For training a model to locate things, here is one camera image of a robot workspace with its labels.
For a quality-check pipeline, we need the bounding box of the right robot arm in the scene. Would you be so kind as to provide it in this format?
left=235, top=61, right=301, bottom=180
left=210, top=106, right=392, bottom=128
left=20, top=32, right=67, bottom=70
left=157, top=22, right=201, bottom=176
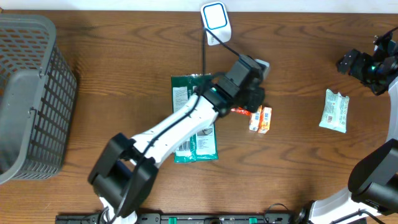
left=291, top=43, right=397, bottom=223

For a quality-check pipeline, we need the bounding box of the red adhesive tube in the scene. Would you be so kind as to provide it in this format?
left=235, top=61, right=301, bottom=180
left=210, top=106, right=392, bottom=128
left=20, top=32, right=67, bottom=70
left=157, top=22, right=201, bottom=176
left=231, top=107, right=251, bottom=116

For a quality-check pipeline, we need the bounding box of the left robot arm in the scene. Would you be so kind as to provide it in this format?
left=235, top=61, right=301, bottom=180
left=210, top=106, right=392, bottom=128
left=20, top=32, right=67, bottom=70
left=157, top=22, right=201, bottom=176
left=88, top=71, right=266, bottom=223

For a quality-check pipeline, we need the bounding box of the grey plastic mesh basket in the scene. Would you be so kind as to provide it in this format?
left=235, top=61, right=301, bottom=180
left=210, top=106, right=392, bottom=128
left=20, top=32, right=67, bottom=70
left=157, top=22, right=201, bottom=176
left=1, top=14, right=78, bottom=184

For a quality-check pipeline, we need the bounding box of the mint green wipes pack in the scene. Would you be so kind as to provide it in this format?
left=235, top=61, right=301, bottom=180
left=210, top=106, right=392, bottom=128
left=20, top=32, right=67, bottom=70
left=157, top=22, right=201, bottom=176
left=319, top=89, right=350, bottom=133

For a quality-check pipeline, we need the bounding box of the green 3M adhesive package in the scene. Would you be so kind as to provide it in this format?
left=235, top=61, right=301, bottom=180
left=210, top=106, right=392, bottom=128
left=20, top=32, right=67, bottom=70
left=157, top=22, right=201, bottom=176
left=171, top=74, right=218, bottom=164

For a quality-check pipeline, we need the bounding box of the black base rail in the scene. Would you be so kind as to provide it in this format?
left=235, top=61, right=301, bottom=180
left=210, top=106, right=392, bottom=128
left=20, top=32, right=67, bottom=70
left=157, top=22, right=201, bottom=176
left=55, top=212, right=368, bottom=224

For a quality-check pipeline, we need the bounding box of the orange tissue pack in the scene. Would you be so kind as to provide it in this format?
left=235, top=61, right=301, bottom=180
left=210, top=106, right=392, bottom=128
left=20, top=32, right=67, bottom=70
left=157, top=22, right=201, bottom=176
left=258, top=107, right=272, bottom=134
left=249, top=105, right=262, bottom=131

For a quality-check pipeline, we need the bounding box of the white barcode scanner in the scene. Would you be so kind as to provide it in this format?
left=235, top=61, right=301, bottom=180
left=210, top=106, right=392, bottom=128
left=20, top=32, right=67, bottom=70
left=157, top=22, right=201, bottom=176
left=200, top=1, right=232, bottom=43

